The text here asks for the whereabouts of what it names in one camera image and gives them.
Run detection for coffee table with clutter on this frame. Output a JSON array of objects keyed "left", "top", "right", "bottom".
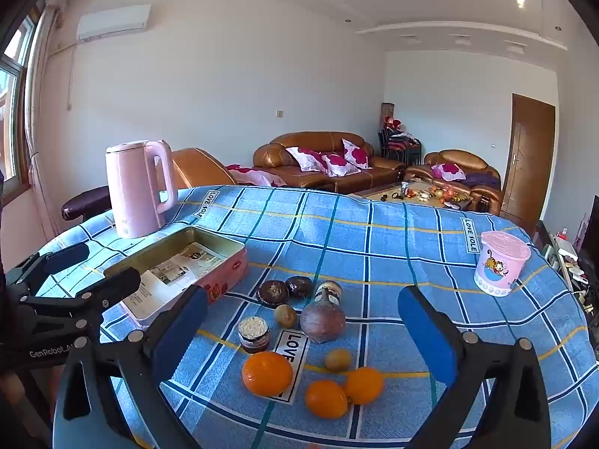
[{"left": 362, "top": 181, "right": 473, "bottom": 211}]

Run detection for black television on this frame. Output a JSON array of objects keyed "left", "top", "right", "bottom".
[{"left": 580, "top": 196, "right": 599, "bottom": 263}]

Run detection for pink tin box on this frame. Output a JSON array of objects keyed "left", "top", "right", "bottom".
[{"left": 103, "top": 225, "right": 249, "bottom": 327}]

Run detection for small oat-topped round cup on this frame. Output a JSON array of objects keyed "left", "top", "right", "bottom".
[{"left": 237, "top": 317, "right": 271, "bottom": 354}]

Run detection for printed paper leaflet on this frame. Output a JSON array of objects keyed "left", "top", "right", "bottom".
[{"left": 126, "top": 241, "right": 235, "bottom": 319}]

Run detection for brown wooden door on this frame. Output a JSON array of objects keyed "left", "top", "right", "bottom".
[{"left": 503, "top": 94, "right": 556, "bottom": 239}]

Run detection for purple blanket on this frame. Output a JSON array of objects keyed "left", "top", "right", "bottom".
[{"left": 463, "top": 173, "right": 501, "bottom": 192}]

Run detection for small orange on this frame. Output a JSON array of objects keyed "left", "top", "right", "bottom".
[
  {"left": 344, "top": 367, "right": 385, "bottom": 405},
  {"left": 305, "top": 380, "right": 349, "bottom": 419}
]

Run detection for pink floral blanket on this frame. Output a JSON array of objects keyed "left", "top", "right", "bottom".
[{"left": 225, "top": 165, "right": 288, "bottom": 187}]

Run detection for white pillow with red flowers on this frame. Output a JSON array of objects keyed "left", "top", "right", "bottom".
[
  {"left": 431, "top": 163, "right": 466, "bottom": 181},
  {"left": 285, "top": 146, "right": 328, "bottom": 172},
  {"left": 341, "top": 138, "right": 374, "bottom": 170},
  {"left": 320, "top": 153, "right": 361, "bottom": 177}
]

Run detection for brown leather armchair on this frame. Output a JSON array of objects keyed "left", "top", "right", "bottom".
[{"left": 405, "top": 150, "right": 502, "bottom": 216}]

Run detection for plain dark round fruit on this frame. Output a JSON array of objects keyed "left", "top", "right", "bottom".
[{"left": 285, "top": 276, "right": 313, "bottom": 299}]

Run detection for small cream-topped round cup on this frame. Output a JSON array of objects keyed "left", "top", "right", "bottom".
[{"left": 314, "top": 281, "right": 342, "bottom": 304}]

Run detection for pink electric kettle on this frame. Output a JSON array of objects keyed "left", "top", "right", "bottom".
[{"left": 105, "top": 139, "right": 177, "bottom": 239}]

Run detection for long brown leather sofa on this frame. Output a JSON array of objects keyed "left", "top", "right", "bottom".
[{"left": 253, "top": 132, "right": 407, "bottom": 195}]

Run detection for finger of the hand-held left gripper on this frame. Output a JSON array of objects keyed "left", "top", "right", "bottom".
[
  {"left": 7, "top": 242, "right": 89, "bottom": 297},
  {"left": 21, "top": 268, "right": 142, "bottom": 326}
]

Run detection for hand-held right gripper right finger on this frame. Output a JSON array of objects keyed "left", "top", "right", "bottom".
[{"left": 398, "top": 285, "right": 553, "bottom": 449}]

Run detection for dark maroon seat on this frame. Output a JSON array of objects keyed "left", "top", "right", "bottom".
[{"left": 62, "top": 186, "right": 113, "bottom": 220}]

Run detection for round yellow-brown fruit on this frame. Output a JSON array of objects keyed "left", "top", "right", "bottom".
[
  {"left": 325, "top": 348, "right": 353, "bottom": 373},
  {"left": 274, "top": 304, "right": 299, "bottom": 329}
]

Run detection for blue plaid tablecloth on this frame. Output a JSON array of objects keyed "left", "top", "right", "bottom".
[{"left": 35, "top": 184, "right": 599, "bottom": 449}]

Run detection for pink cartoon-print bucket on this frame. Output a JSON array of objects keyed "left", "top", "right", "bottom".
[{"left": 474, "top": 230, "right": 532, "bottom": 297}]

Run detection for large orange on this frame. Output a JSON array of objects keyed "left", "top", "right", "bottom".
[{"left": 241, "top": 351, "right": 294, "bottom": 398}]

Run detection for dark chocolate pastry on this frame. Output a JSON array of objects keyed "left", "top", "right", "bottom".
[{"left": 256, "top": 280, "right": 291, "bottom": 309}]

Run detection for stacked dark chairs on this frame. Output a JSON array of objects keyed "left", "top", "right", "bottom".
[{"left": 378, "top": 128, "right": 422, "bottom": 164}]

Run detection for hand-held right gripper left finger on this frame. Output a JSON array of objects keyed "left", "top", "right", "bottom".
[{"left": 54, "top": 285, "right": 209, "bottom": 449}]

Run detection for white air conditioner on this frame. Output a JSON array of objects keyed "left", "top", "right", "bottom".
[{"left": 76, "top": 4, "right": 153, "bottom": 40}]

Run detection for window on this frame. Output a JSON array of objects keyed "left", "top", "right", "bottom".
[{"left": 0, "top": 14, "right": 38, "bottom": 188}]

